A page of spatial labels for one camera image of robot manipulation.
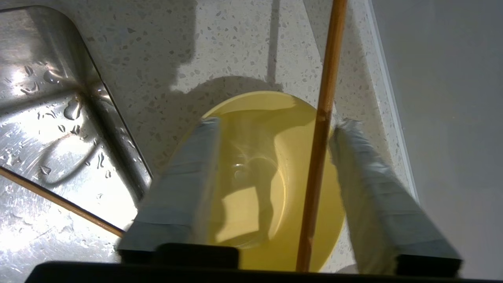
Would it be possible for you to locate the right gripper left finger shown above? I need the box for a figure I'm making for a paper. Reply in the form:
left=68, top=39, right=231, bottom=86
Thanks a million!
left=117, top=117, right=221, bottom=265

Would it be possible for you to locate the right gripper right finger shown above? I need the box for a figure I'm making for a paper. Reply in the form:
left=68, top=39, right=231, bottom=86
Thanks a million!
left=329, top=118, right=464, bottom=276

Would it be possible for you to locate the yellow plastic bowl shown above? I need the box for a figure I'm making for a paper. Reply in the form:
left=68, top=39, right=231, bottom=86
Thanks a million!
left=173, top=91, right=347, bottom=272

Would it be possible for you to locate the brown wooden chopstick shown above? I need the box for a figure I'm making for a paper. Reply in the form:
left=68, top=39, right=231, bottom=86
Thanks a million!
left=295, top=0, right=349, bottom=272
left=0, top=166, right=126, bottom=239

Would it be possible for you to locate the stainless steel sink basin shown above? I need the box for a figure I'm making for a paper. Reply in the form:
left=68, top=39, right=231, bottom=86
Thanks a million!
left=0, top=5, right=154, bottom=272

